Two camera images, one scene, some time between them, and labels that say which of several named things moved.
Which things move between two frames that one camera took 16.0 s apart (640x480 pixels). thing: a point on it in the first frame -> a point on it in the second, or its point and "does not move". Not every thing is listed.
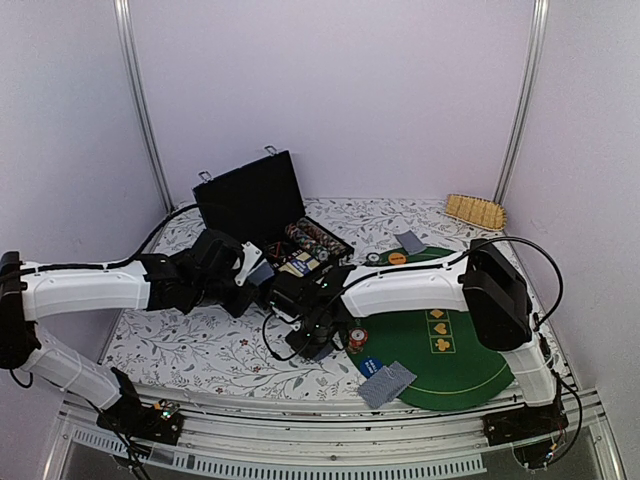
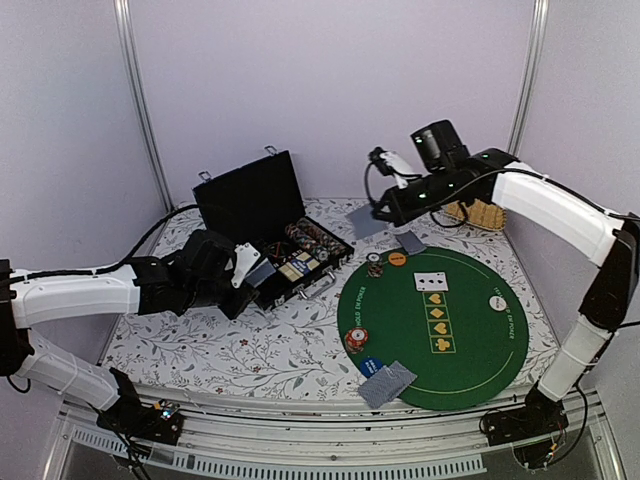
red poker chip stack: x=357 y=340 does not move
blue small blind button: x=369 y=365 does not move
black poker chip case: x=262 y=204 does not move
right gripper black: x=309 y=352 -> x=403 y=212
